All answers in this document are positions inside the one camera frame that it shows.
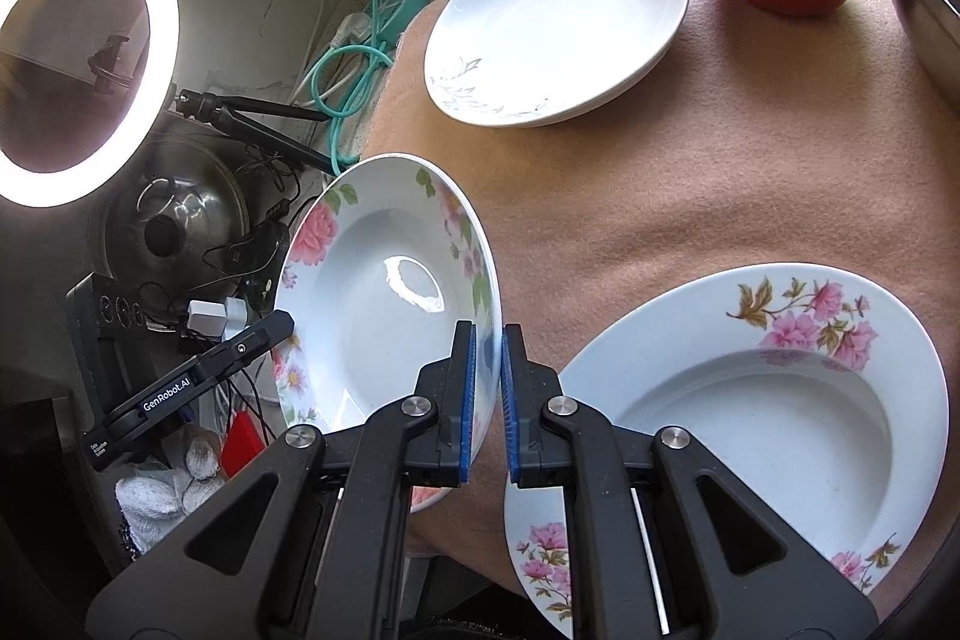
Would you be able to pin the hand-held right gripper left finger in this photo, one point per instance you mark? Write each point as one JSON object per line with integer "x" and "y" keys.
{"x": 465, "y": 407}

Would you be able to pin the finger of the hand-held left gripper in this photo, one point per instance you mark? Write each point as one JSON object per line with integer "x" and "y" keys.
{"x": 195, "y": 377}

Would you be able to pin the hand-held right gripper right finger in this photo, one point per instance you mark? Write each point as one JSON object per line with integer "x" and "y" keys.
{"x": 511, "y": 407}

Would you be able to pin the small pink floral plate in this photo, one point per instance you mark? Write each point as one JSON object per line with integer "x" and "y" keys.
{"x": 360, "y": 280}

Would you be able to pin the large pink floral plate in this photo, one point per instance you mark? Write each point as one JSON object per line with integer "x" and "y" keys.
{"x": 750, "y": 422}

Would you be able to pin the white plate grey leaf print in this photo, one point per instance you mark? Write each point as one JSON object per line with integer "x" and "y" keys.
{"x": 555, "y": 10}

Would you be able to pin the person's left hand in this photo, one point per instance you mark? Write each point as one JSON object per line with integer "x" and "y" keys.
{"x": 161, "y": 497}

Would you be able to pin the white charger adapter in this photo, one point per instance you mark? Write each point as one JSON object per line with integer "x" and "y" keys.
{"x": 204, "y": 319}

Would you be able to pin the red flat object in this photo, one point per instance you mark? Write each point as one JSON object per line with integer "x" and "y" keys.
{"x": 241, "y": 445}

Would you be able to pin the steel pot lid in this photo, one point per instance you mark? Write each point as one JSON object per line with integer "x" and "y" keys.
{"x": 187, "y": 197}

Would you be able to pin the pink towel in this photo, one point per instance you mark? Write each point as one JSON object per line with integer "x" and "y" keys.
{"x": 637, "y": 183}

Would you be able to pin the black tripod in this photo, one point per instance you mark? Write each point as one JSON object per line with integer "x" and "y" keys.
{"x": 247, "y": 108}

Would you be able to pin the white power plug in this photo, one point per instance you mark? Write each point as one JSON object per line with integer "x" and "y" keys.
{"x": 352, "y": 29}

